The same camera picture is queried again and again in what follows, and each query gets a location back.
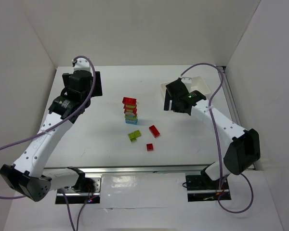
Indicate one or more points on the red top lego brick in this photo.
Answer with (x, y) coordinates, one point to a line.
(129, 101)

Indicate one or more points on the red flower oval lego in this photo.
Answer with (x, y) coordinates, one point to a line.
(130, 112)

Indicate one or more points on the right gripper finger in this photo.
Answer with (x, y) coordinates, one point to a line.
(175, 104)
(167, 101)

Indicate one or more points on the small red lego brick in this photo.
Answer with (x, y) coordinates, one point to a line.
(149, 147)

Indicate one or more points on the white divided sorting tray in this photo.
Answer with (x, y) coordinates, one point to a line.
(192, 83)

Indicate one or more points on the green long lego brick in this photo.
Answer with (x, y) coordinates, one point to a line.
(129, 117)

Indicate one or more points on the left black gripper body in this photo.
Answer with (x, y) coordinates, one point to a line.
(96, 84)

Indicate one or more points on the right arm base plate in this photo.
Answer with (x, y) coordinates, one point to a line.
(198, 190)

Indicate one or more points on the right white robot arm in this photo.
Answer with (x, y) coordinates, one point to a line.
(207, 114)

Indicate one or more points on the long red lego brick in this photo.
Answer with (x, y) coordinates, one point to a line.
(154, 131)

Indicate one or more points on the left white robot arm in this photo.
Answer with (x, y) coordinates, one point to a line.
(27, 175)

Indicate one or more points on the aluminium side rail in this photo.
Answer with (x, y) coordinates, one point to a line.
(230, 91)

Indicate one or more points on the aluminium front rail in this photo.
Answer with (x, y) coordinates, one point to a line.
(143, 169)

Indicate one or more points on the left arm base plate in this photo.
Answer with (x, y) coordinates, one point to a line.
(90, 192)

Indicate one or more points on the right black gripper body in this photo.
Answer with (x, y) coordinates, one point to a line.
(172, 98)

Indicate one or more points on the green square lego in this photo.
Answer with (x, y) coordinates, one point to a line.
(132, 137)
(137, 133)

